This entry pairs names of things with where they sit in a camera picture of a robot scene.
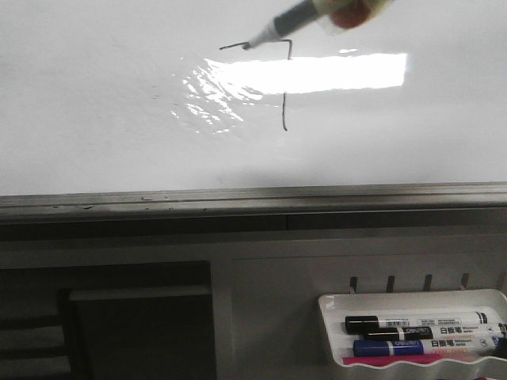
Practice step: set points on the black whiteboard marker with tape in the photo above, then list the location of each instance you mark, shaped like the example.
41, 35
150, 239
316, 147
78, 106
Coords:
340, 15

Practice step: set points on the white whiteboard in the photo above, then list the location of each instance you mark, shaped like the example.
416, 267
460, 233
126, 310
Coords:
119, 96

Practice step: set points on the black capped marker top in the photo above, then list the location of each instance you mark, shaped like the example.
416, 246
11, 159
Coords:
364, 323

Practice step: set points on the black capped marker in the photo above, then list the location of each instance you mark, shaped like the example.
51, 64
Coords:
437, 332
364, 323

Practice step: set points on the dark cabinet panel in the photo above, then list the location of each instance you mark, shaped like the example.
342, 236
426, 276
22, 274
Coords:
161, 337

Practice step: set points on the white plastic marker tray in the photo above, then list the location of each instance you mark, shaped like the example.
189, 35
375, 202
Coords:
339, 344

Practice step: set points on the pink eraser strip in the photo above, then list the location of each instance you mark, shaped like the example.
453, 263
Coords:
382, 361

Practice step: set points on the blue capped marker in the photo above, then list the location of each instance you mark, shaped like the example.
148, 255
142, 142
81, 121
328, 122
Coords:
475, 346

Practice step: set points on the black capped marker middle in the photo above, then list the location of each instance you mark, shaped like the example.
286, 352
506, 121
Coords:
437, 332

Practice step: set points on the grey whiteboard frame ledge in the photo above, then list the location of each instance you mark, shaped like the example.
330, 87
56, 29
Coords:
171, 204

